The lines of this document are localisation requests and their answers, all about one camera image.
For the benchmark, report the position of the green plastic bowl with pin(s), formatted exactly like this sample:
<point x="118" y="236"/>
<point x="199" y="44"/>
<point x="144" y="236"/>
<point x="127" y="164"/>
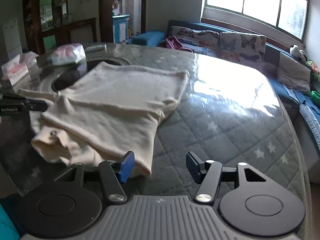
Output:
<point x="315" y="97"/>

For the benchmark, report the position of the large butterfly pillow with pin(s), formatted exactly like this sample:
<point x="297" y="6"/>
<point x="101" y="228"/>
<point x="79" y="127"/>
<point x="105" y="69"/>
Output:
<point x="243" y="48"/>

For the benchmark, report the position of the pink tissue box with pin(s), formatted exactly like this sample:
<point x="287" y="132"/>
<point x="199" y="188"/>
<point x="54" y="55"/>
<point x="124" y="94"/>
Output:
<point x="17" y="68"/>

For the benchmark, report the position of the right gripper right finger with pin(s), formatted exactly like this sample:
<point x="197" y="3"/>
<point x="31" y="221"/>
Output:
<point x="207" y="174"/>

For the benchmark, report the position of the black induction cooktop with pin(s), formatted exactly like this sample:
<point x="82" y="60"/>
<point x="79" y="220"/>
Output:
<point x="70" y="75"/>

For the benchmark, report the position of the grey cushion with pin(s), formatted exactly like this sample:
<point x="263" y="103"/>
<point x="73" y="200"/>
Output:
<point x="293" y="74"/>

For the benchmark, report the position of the blue corner sofa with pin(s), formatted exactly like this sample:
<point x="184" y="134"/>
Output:
<point x="272" y="54"/>

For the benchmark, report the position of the blue sofa cover cloth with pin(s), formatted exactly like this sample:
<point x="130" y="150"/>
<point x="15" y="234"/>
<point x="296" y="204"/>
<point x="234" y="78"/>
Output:
<point x="308" y="110"/>

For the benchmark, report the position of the pink white tissue pack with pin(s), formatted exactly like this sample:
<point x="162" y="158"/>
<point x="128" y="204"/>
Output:
<point x="68" y="54"/>

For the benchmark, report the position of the cream white garment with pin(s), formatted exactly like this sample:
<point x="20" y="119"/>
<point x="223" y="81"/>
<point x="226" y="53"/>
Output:
<point x="108" y="112"/>

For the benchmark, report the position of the dark wooden display cabinet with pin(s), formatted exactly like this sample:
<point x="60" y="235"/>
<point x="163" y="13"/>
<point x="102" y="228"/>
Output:
<point x="51" y="23"/>

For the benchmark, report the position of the magenta cloth on sofa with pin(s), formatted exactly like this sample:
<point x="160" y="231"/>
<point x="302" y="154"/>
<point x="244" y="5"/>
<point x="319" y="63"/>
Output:
<point x="172" y="42"/>

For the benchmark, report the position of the blue white cabinet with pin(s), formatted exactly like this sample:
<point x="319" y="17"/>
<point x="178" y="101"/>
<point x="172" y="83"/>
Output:
<point x="120" y="28"/>

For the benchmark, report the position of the pink green plush toy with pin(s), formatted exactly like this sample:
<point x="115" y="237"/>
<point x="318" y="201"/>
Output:
<point x="313" y="67"/>

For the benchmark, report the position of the panda plush toy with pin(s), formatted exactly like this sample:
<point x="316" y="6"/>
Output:
<point x="297" y="53"/>

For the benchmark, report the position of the grey remote control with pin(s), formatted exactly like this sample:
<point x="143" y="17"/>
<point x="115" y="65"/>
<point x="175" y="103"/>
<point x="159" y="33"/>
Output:
<point x="96" y="47"/>

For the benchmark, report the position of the window with green frame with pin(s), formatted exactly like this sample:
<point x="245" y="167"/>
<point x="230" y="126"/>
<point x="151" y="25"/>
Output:
<point x="289" y="16"/>

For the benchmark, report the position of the small butterfly pillow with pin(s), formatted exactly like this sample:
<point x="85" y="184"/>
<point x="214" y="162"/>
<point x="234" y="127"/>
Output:
<point x="204" y="42"/>

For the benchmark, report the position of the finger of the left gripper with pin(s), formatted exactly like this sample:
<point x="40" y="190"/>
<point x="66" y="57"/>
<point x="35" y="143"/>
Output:
<point x="32" y="105"/>
<point x="8" y="97"/>

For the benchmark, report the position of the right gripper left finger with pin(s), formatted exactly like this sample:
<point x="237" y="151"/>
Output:
<point x="113" y="174"/>

